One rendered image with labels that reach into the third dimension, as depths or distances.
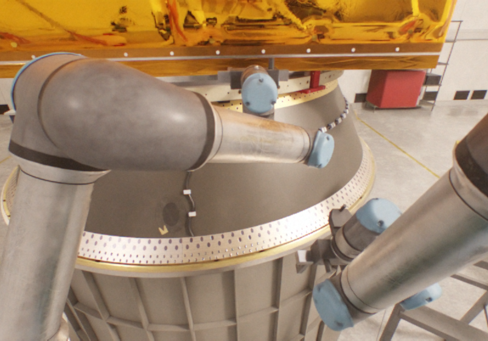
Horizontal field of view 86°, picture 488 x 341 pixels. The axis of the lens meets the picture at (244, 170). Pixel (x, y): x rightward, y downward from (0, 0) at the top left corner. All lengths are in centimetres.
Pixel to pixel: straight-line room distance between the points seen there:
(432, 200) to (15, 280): 48
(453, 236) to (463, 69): 841
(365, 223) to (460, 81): 825
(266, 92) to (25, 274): 48
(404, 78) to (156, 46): 91
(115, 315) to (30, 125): 114
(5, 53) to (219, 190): 85
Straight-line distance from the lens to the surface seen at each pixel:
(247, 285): 117
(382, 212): 56
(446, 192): 29
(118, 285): 122
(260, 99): 57
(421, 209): 32
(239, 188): 97
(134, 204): 103
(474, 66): 883
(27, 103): 37
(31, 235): 42
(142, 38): 102
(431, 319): 134
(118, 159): 28
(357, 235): 59
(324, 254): 68
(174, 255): 100
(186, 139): 28
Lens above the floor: 190
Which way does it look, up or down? 29 degrees down
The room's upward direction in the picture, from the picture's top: 1 degrees counter-clockwise
